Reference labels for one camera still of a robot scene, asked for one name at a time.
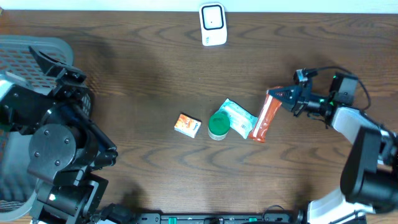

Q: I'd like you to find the red chocolate bar wrapper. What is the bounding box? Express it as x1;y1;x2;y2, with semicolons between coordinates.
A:
248;86;282;143

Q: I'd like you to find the green white wipes packet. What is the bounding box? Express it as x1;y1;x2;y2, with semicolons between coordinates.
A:
218;98;257;139

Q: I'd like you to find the green lid jar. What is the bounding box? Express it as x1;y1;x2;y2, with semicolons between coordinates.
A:
208;113;230;141

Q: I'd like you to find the orange small box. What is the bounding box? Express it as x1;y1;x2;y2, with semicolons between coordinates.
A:
174;114;201;138

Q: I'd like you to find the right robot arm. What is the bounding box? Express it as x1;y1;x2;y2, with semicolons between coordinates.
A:
268;70;397;224

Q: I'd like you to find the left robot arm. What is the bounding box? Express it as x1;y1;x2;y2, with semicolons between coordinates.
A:
1;47;118;223

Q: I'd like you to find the white barcode scanner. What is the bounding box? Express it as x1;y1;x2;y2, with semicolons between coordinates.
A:
199;3;228;47

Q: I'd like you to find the grey plastic mesh basket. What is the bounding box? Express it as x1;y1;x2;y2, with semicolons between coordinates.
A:
1;35;74;222

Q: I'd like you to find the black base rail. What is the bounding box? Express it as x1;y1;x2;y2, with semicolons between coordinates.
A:
90;203;368;224

